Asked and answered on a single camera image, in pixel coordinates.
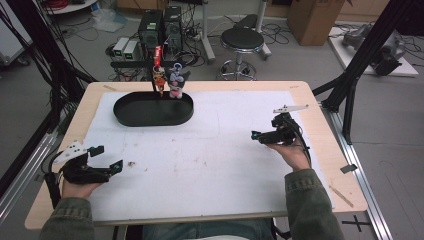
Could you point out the white board with grey device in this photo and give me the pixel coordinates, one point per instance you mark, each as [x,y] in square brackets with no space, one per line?
[376,50]

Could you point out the small white power unit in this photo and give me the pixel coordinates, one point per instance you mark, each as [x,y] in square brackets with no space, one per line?
[120,48]
[131,50]

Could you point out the clear plastic bag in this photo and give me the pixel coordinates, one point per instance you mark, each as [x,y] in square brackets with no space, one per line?
[108,20]

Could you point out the grey metal desk leg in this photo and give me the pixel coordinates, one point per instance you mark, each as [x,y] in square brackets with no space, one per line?
[263,30]
[207,36]

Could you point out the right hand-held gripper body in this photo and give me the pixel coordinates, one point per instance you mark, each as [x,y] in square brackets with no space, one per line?
[283,137]

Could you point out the thin wooden stick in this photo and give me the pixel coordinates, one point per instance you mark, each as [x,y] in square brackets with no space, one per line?
[341,196]

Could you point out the grey tape piece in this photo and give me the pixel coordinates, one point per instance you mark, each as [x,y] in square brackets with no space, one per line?
[348,168]

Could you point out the white table mat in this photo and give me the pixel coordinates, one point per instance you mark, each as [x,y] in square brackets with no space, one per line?
[206,160]

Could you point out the black stand with tray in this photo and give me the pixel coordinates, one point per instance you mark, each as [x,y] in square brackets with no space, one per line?
[153,111]

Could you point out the grey and white plush toy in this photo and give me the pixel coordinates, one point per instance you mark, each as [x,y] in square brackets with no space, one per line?
[176,81]

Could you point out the black computer tower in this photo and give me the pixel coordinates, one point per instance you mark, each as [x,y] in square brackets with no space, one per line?
[150,31]
[172,28]

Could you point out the person's legs in jeans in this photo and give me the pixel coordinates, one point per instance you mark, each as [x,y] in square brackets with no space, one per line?
[206,230]

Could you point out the brown cardboard box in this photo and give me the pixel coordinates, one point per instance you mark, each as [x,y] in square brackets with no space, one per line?
[315,20]

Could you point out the person's right hand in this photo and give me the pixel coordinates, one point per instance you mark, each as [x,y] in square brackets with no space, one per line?
[295,156]

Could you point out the black round stool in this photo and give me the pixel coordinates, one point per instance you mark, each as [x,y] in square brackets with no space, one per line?
[242,39]

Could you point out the white round table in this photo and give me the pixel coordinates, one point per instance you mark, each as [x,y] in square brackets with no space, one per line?
[71,6]

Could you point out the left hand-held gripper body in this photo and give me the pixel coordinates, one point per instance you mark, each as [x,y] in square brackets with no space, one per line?
[83,173]

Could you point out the person's left hand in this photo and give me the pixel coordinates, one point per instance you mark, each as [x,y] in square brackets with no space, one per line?
[78,191]

